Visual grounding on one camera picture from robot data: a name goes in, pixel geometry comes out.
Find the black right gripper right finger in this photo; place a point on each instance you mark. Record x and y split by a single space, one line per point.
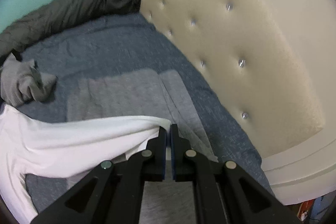
224 192

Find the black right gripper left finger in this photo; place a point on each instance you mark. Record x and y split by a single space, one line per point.
111 193

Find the white long-sleeve shirt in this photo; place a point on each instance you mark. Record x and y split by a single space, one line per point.
62 150

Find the grey folded garment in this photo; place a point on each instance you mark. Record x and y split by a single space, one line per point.
142 92

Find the grey crumpled garment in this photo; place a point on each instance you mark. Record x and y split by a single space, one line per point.
22 82

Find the blue bed sheet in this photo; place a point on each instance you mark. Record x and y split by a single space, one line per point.
114 45

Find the cream tufted headboard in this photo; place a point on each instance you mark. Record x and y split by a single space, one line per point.
272 65

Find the dark grey duvet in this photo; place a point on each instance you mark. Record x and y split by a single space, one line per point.
57 16

